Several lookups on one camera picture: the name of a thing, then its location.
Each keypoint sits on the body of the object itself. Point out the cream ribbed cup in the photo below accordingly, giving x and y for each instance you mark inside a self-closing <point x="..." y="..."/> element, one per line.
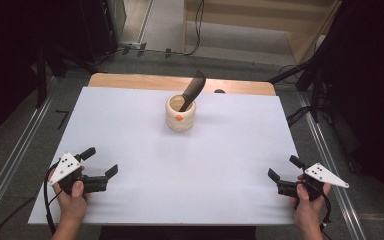
<point x="180" y="116"/>

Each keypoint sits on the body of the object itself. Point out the black metal stand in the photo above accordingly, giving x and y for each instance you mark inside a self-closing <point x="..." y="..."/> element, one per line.
<point x="41" y="76"/>
<point x="313" y="86"/>

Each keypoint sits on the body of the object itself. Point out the dark round knob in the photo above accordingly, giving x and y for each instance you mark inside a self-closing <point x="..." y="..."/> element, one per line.
<point x="219" y="91"/>

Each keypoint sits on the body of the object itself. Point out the person's right hand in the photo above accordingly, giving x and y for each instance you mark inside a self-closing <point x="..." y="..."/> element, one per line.
<point x="308" y="211"/>

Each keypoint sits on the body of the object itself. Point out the black curtain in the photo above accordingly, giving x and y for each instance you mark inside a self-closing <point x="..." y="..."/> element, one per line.
<point x="20" y="43"/>
<point x="366" y="83"/>

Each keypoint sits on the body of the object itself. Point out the wooden table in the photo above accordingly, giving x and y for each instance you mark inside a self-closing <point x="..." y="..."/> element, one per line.
<point x="140" y="81"/>

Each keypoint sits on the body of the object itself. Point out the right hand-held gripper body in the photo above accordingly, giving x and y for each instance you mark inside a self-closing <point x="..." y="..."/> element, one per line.
<point x="323" y="176"/>

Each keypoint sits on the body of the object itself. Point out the metal floor rail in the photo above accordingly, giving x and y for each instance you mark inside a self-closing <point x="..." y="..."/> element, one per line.
<point x="10" y="163"/>
<point x="333" y="173"/>

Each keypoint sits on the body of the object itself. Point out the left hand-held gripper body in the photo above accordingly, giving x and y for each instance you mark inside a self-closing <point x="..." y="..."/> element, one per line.
<point x="67" y="168"/>

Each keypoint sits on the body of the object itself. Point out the white board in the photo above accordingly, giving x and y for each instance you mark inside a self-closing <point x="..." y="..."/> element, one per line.
<point x="180" y="160"/>

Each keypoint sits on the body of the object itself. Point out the person's left hand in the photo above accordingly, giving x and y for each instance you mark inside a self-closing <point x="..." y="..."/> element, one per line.
<point x="71" y="206"/>

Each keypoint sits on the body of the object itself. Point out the light wooden shelf unit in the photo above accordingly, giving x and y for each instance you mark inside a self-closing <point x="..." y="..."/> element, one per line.
<point x="246" y="30"/>

